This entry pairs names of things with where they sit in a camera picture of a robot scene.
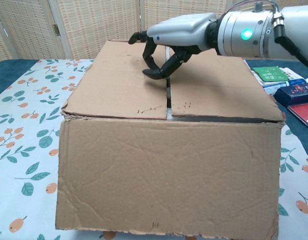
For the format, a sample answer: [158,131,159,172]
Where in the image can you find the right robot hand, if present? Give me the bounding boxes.
[128,6,219,81]

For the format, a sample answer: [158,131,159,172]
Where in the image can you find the brown cardboard box red lids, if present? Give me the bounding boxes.
[55,38,286,237]

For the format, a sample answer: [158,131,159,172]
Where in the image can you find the blue white toothpaste box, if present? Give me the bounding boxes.
[263,78,308,95]

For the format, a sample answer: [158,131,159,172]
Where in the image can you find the dark blue printed box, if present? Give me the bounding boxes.
[275,83,308,106]

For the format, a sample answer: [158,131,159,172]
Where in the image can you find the woven folding screen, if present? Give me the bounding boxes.
[0,0,308,65]

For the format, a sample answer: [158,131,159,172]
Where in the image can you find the green booklet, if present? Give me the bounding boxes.
[252,65,288,83]

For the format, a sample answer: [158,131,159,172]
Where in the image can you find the white printed packet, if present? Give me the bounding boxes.
[281,66,299,81]

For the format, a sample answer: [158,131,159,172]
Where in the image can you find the red ink pad case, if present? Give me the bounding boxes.
[286,101,308,127]

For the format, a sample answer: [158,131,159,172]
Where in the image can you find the floral print tablecloth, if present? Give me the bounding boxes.
[0,57,308,240]

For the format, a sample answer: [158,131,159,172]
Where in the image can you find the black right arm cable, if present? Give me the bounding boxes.
[273,23,308,74]

